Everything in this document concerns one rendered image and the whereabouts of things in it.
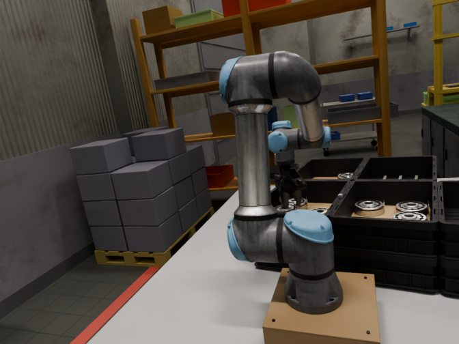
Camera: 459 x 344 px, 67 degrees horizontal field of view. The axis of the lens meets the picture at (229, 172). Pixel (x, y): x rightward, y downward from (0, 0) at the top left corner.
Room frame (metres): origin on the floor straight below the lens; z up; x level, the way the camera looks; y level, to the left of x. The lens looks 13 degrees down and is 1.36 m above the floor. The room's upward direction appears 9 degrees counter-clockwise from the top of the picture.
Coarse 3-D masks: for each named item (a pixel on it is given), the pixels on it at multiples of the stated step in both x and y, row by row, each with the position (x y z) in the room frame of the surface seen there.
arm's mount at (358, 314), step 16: (288, 272) 0.93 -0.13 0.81; (336, 272) 0.90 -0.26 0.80; (352, 288) 0.82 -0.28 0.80; (368, 288) 0.81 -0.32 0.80; (272, 304) 0.80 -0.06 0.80; (288, 304) 0.79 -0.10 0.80; (352, 304) 0.76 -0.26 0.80; (368, 304) 0.75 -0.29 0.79; (272, 320) 0.73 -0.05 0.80; (288, 320) 0.73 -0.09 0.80; (304, 320) 0.72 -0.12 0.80; (320, 320) 0.72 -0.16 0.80; (336, 320) 0.71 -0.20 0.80; (352, 320) 0.70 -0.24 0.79; (368, 320) 0.69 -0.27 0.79; (272, 336) 0.71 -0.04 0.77; (288, 336) 0.70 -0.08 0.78; (304, 336) 0.69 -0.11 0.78; (320, 336) 0.67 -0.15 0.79; (336, 336) 0.66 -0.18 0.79; (352, 336) 0.65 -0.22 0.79; (368, 336) 0.65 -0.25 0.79
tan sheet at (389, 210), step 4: (384, 208) 1.25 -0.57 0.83; (388, 208) 1.24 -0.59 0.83; (392, 208) 1.24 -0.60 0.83; (384, 212) 1.21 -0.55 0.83; (388, 212) 1.20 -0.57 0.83; (392, 212) 1.20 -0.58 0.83; (360, 216) 1.21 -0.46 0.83; (364, 216) 1.20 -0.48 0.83; (372, 216) 1.19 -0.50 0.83; (376, 216) 1.18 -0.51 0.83; (380, 216) 1.18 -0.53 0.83; (384, 216) 1.17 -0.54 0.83; (388, 216) 1.17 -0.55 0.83; (392, 216) 1.16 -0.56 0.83; (428, 216) 1.12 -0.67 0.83
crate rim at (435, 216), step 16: (432, 192) 1.08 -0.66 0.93; (336, 208) 1.10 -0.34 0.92; (432, 208) 0.96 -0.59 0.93; (336, 224) 1.00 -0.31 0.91; (352, 224) 0.98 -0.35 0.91; (368, 224) 0.95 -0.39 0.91; (384, 224) 0.93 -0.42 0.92; (400, 224) 0.91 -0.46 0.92; (416, 224) 0.89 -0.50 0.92; (432, 224) 0.87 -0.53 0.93
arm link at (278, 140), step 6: (276, 132) 1.19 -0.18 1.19; (282, 132) 1.20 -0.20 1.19; (288, 132) 1.20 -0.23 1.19; (294, 132) 1.19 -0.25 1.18; (270, 138) 1.19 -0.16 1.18; (276, 138) 1.18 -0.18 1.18; (282, 138) 1.18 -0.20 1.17; (288, 138) 1.19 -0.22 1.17; (294, 138) 1.18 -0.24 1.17; (270, 144) 1.19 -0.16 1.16; (276, 144) 1.18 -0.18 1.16; (282, 144) 1.18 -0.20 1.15; (288, 144) 1.19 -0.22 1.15; (294, 144) 1.18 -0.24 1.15; (270, 150) 1.19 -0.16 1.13; (276, 150) 1.18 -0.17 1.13; (282, 150) 1.18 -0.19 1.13
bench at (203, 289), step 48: (192, 240) 1.52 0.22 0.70; (144, 288) 1.15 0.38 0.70; (192, 288) 1.10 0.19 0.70; (240, 288) 1.06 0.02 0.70; (384, 288) 0.94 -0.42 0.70; (96, 336) 0.92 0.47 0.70; (144, 336) 0.88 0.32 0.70; (192, 336) 0.85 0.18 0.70; (240, 336) 0.82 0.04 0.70; (384, 336) 0.74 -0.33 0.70; (432, 336) 0.72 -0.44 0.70
